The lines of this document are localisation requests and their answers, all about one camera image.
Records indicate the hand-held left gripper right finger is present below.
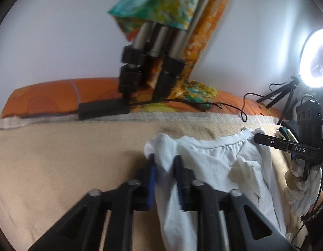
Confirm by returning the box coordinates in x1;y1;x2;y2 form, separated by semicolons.
173;155;296;251

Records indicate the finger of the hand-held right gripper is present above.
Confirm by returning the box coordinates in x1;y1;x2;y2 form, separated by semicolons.
254;133;323;158

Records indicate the orange patterned mattress sheet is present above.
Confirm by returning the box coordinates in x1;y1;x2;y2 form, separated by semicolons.
0;78;282;120

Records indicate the person's right hand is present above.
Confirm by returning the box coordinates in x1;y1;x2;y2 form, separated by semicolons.
284;158;323;216

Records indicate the beige blanket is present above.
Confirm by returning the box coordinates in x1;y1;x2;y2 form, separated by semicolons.
0;112;291;251

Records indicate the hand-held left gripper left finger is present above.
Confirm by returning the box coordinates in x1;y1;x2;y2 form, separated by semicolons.
28;154;158;251

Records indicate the folded tripod with colourful cloth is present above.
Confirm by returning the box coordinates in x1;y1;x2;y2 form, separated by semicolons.
147;0;238;104

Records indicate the dark green garment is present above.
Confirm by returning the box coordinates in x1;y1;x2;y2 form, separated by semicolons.
279;126;296;143

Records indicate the white t-shirt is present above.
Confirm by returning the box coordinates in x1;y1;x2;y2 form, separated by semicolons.
143;127;287;251

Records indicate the person's right forearm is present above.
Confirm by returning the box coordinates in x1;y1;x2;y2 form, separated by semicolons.
304;191;323;251

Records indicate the teal and yellow scarf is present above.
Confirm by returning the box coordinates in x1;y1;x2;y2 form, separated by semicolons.
107;0;207;41

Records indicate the black ring light tripod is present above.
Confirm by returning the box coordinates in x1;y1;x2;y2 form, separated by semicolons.
256;76;301;126

